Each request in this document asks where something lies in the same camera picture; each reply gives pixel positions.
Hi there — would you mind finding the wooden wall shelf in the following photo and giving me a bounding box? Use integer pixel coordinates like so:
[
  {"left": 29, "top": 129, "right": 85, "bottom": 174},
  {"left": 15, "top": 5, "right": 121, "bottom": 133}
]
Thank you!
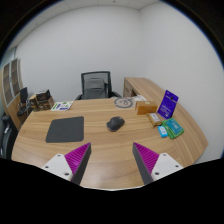
[{"left": 0, "top": 58, "right": 23, "bottom": 129}]

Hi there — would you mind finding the small blue white box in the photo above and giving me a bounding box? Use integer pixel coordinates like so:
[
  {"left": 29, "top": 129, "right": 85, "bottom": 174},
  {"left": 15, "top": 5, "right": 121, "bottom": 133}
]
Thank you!
[{"left": 158, "top": 126, "right": 168, "bottom": 138}]

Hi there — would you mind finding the black mesh office chair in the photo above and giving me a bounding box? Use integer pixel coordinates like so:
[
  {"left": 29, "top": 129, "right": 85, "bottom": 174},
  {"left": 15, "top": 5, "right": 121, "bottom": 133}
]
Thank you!
[{"left": 76, "top": 71, "right": 119, "bottom": 100}]

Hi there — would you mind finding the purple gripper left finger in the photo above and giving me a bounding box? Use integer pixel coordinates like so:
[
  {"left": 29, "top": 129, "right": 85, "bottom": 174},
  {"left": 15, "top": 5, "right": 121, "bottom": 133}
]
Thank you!
[{"left": 41, "top": 142, "right": 92, "bottom": 186}]

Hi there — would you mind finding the black computer mouse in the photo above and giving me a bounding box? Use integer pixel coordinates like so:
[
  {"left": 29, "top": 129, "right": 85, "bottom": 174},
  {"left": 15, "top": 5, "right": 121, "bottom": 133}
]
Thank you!
[{"left": 106, "top": 116, "right": 125, "bottom": 132}]

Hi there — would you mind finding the wooden side desk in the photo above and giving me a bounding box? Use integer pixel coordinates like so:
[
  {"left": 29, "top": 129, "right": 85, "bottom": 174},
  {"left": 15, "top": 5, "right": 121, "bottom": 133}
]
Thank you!
[{"left": 122, "top": 77, "right": 188, "bottom": 116}]

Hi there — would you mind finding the green booklet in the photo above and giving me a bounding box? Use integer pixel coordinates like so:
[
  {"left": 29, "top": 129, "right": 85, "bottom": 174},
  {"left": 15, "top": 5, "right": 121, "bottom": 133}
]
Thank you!
[{"left": 162, "top": 118, "right": 184, "bottom": 139}]

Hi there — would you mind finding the purple standing card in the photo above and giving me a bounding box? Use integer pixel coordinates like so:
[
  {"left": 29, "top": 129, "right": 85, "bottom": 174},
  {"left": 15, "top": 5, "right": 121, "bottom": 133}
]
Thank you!
[{"left": 157, "top": 90, "right": 179, "bottom": 119}]

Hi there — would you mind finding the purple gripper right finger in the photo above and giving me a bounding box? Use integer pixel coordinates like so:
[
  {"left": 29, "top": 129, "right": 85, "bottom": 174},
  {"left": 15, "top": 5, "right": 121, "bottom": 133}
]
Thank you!
[{"left": 132, "top": 141, "right": 184, "bottom": 185}]

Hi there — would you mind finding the black chair far left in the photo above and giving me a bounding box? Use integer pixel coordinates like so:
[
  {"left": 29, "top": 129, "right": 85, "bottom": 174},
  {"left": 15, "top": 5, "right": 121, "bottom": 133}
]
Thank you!
[{"left": 0, "top": 115, "right": 18, "bottom": 160}]

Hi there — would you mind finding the white paper sheet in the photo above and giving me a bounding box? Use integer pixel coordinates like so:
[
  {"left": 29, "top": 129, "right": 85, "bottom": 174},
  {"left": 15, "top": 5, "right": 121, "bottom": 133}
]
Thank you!
[{"left": 132, "top": 95, "right": 147, "bottom": 101}]

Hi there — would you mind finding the black chair at left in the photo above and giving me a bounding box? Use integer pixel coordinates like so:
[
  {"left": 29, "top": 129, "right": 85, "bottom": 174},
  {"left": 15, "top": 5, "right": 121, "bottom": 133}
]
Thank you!
[{"left": 17, "top": 87, "right": 32, "bottom": 117}]

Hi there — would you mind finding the small tan packet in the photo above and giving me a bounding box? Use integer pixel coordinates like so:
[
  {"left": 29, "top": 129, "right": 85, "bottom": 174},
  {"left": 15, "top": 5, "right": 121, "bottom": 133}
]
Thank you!
[{"left": 147, "top": 113, "right": 162, "bottom": 126}]

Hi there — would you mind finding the brown cardboard box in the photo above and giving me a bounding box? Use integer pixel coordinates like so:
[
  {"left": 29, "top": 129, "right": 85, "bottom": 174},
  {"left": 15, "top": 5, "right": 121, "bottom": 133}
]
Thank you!
[{"left": 135, "top": 101, "right": 157, "bottom": 115}]

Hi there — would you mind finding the green white leaflet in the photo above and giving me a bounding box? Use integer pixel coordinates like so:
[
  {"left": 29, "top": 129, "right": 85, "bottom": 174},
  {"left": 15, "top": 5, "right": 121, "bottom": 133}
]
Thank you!
[{"left": 51, "top": 101, "right": 73, "bottom": 111}]

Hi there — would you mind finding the round grey coaster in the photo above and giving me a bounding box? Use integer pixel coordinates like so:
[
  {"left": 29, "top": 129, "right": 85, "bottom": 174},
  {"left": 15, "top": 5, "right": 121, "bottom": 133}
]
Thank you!
[{"left": 114, "top": 98, "right": 133, "bottom": 109}]

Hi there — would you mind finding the dark grey mouse pad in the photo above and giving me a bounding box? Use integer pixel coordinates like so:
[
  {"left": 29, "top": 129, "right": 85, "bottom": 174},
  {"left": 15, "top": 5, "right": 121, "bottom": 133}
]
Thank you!
[{"left": 45, "top": 116, "right": 84, "bottom": 143}]

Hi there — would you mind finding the black brown box stack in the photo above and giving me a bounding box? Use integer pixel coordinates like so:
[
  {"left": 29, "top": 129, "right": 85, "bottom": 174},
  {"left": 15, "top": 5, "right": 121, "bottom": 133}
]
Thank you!
[{"left": 29, "top": 89, "right": 54, "bottom": 111}]

